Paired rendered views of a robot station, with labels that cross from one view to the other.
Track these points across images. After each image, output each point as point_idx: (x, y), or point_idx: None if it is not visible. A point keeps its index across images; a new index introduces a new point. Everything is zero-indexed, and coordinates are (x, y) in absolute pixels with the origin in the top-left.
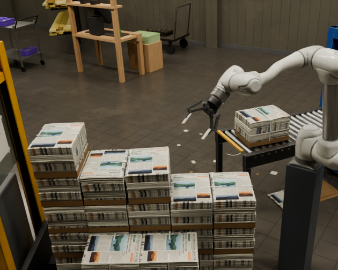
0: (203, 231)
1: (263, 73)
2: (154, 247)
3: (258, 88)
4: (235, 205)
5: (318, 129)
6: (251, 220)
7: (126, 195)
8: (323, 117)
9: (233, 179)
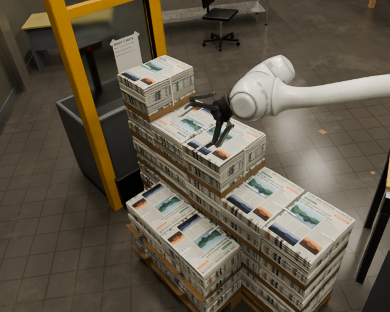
0: (249, 249)
1: (295, 88)
2: (187, 231)
3: (246, 112)
4: (285, 249)
5: None
6: (302, 280)
7: None
8: None
9: (323, 216)
